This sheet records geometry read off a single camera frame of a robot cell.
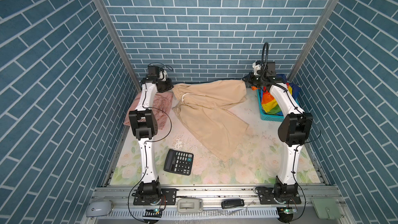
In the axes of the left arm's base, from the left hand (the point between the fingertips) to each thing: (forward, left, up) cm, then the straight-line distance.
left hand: (173, 84), depth 102 cm
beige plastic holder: (-66, -13, -13) cm, 69 cm away
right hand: (-3, -43, +10) cm, 45 cm away
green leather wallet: (-68, -77, -14) cm, 104 cm away
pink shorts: (-11, +9, -13) cm, 19 cm away
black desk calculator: (-46, -7, -14) cm, 49 cm away
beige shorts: (-10, -21, -11) cm, 26 cm away
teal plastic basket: (-21, -61, -8) cm, 66 cm away
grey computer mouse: (-66, +25, -10) cm, 72 cm away
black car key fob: (-66, -33, -12) cm, 74 cm away
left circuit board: (-68, +3, -19) cm, 71 cm away
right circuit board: (-69, -59, -16) cm, 92 cm away
